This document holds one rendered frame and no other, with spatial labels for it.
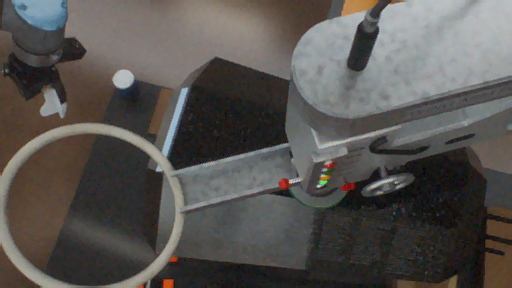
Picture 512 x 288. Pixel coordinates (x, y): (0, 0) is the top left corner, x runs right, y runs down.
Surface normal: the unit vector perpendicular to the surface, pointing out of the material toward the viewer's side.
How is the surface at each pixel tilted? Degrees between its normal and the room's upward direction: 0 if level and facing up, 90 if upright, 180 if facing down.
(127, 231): 0
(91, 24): 0
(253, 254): 45
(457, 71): 0
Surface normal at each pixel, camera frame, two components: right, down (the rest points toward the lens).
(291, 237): -0.11, 0.46
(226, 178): 0.06, -0.29
